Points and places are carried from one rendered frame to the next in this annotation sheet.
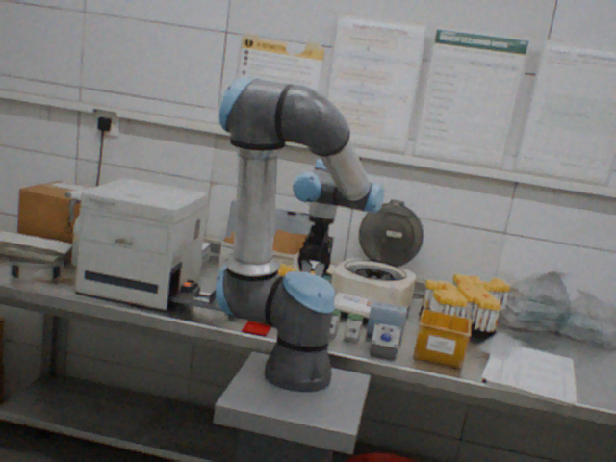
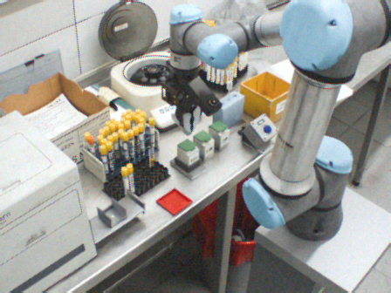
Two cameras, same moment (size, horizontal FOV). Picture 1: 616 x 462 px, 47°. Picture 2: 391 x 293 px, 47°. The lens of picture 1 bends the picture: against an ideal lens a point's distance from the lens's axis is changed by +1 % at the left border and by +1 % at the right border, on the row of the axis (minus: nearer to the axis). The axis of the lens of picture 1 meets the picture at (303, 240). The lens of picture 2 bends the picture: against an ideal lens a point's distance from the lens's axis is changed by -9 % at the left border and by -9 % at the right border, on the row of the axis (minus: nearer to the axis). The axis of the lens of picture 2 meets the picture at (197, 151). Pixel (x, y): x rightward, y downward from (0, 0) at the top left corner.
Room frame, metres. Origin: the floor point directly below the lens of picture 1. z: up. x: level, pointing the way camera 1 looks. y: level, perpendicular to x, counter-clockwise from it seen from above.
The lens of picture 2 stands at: (1.25, 0.79, 1.79)
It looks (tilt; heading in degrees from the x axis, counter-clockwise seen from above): 40 degrees down; 304
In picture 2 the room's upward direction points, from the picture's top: 1 degrees clockwise
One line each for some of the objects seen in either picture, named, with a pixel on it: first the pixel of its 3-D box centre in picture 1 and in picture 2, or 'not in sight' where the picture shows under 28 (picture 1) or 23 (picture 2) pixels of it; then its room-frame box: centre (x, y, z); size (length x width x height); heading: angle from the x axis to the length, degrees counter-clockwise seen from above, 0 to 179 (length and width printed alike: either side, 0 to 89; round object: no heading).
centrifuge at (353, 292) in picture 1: (371, 289); (156, 87); (2.12, -0.24, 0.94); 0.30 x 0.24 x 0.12; 162
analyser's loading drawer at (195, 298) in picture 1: (196, 296); (106, 220); (1.87, 0.28, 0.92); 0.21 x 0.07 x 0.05; 81
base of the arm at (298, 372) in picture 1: (300, 356); (317, 204); (1.46, -0.03, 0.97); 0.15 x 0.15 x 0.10
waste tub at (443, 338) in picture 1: (442, 338); (267, 98); (1.81, -0.41, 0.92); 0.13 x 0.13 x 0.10; 78
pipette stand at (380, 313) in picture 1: (386, 322); (228, 112); (1.86, -0.26, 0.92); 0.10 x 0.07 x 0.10; 83
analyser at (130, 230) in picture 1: (147, 242); (12, 208); (1.99, 0.45, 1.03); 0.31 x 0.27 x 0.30; 81
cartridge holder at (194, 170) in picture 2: not in sight; (188, 162); (1.85, -0.04, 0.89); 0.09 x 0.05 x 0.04; 170
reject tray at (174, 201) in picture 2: (256, 328); (174, 201); (1.80, 0.09, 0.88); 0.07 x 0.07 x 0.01; 81
